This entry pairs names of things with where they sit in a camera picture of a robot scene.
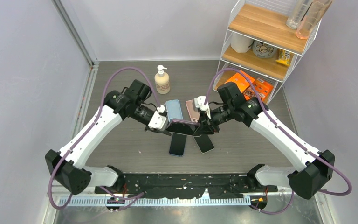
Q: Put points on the light blue phone case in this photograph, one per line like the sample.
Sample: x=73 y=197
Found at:
x=173 y=109

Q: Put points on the pink phone case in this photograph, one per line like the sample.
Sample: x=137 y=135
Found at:
x=192 y=111

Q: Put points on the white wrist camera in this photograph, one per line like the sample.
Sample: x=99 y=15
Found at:
x=159 y=117
x=202 y=104

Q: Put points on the orange cardboard box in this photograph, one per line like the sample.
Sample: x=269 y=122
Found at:
x=263 y=88

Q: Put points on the yellow snack packet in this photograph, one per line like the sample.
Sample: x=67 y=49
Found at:
x=284 y=57

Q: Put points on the clear plastic bottle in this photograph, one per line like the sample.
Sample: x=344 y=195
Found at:
x=298 y=13

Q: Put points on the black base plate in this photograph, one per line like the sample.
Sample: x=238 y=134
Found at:
x=185 y=185

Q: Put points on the white wire shelf rack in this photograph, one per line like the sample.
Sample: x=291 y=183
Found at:
x=265 y=21

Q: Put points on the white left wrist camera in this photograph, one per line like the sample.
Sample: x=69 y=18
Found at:
x=159 y=117

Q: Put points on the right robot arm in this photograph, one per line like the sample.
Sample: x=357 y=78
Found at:
x=310 y=170

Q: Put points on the cream lotion pump bottle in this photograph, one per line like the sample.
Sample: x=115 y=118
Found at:
x=162 y=80

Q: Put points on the dark phone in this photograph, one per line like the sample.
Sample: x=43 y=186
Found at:
x=181 y=126

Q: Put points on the black smartphone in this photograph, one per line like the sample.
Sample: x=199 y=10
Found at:
x=204 y=143

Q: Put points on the white paper roll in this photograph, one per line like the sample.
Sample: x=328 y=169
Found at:
x=240 y=43

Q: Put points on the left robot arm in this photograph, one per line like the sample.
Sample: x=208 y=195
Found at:
x=67 y=165

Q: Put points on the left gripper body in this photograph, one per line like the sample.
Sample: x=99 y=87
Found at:
x=148 y=129

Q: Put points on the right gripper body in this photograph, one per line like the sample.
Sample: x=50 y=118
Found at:
x=218 y=117

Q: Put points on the cartoon printed tin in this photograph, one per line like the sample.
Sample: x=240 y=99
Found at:
x=263 y=50

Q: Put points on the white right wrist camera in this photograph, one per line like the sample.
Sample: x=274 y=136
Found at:
x=202 y=104

